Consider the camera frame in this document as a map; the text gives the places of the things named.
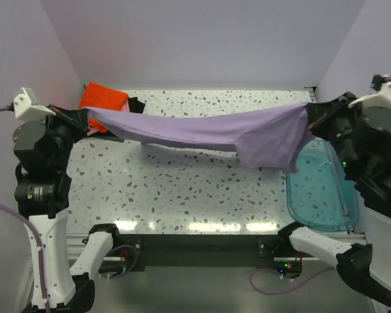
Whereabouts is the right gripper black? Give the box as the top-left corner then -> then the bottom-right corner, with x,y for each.
306,90 -> 366,174

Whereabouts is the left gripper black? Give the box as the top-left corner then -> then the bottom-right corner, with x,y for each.
38,102 -> 91,168

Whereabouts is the lilac polo shirt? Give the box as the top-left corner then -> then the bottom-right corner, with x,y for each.
87,103 -> 314,173

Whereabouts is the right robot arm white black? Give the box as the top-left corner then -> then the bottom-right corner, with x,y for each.
277,93 -> 391,307

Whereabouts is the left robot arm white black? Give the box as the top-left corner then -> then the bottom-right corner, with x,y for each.
13,106 -> 122,312

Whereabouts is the folded orange t shirt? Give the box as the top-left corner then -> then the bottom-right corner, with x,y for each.
78,81 -> 130,133

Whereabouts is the folded pink t shirt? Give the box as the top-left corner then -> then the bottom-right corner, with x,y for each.
87,101 -> 130,136

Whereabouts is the folded black t shirt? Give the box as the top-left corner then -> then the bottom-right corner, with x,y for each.
104,97 -> 147,142

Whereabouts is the teal plastic basket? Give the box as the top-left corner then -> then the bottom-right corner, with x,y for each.
286,139 -> 359,232

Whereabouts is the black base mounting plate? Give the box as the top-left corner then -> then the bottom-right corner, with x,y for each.
99,234 -> 309,277

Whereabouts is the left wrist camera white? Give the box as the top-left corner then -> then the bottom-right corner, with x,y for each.
12,87 -> 56,122

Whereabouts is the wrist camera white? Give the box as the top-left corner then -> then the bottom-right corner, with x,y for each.
12,87 -> 56,122
348,82 -> 391,109

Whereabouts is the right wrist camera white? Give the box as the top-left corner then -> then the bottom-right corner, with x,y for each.
348,82 -> 391,109

